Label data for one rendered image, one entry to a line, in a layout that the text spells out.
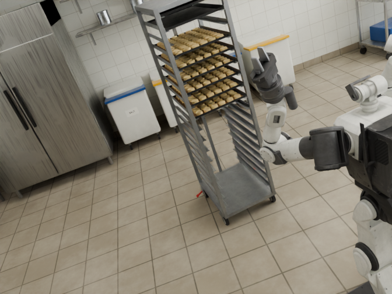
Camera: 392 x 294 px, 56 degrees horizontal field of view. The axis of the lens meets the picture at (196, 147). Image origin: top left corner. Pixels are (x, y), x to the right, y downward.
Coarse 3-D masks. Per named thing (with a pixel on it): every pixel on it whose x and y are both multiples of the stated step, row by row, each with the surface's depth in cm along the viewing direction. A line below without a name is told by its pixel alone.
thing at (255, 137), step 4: (224, 116) 338; (228, 116) 333; (228, 120) 329; (232, 120) 326; (236, 124) 317; (240, 124) 310; (240, 128) 308; (244, 128) 304; (244, 132) 300; (248, 132) 298; (252, 132) 291; (252, 136) 290; (256, 136) 286; (256, 140) 284
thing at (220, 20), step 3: (201, 18) 287; (204, 18) 282; (207, 18) 276; (210, 18) 270; (213, 18) 264; (216, 18) 258; (219, 18) 253; (222, 18) 249; (207, 21) 271; (210, 21) 266; (213, 21) 262; (216, 21) 259; (219, 21) 256; (222, 21) 251; (225, 21) 246
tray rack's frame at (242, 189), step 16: (160, 0) 259; (176, 0) 230; (144, 32) 287; (176, 32) 297; (176, 112) 320; (208, 128) 338; (192, 160) 343; (224, 176) 351; (240, 176) 343; (208, 192) 336; (224, 192) 329; (240, 192) 322; (256, 192) 315; (240, 208) 304
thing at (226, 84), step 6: (216, 84) 277; (222, 84) 273; (228, 84) 271; (234, 84) 266; (174, 90) 300; (198, 90) 283; (204, 90) 273; (210, 90) 269; (216, 90) 265; (222, 90) 268; (192, 96) 271; (198, 96) 267; (204, 96) 263; (210, 96) 263; (192, 102) 261
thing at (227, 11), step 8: (224, 0) 236; (232, 24) 244; (232, 32) 246; (232, 40) 250; (240, 56) 254; (240, 64) 256; (248, 88) 265; (248, 96) 268; (256, 120) 277; (256, 128) 280; (264, 160) 294; (272, 184) 305; (272, 192) 309
